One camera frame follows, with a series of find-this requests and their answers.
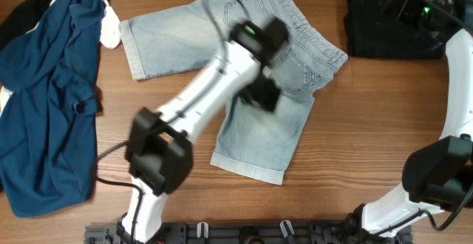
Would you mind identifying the light blue denim shorts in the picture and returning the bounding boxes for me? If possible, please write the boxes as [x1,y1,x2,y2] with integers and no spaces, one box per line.
[119,0,347,185]

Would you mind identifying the dark blue t-shirt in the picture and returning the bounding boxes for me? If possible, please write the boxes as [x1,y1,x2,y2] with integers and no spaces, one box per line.
[1,0,105,217]

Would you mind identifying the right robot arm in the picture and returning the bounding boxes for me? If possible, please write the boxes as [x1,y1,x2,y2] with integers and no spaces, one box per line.
[332,0,472,243]

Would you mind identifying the folded black garment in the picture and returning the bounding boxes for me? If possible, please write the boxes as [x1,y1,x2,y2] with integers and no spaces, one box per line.
[344,0,443,59]

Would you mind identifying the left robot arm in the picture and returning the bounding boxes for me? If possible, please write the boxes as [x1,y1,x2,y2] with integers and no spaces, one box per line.
[117,18,288,243]

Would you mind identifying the left black cable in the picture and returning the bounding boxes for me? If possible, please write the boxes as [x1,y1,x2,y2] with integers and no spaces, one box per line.
[94,0,252,244]

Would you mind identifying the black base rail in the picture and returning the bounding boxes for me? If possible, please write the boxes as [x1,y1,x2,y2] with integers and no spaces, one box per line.
[84,220,413,244]

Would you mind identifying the black garment at left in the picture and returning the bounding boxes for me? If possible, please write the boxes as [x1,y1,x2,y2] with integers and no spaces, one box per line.
[0,0,117,51]

